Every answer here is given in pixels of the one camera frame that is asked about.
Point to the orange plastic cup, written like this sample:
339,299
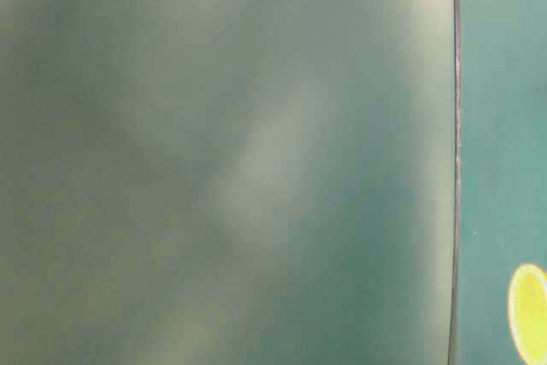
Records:
527,313

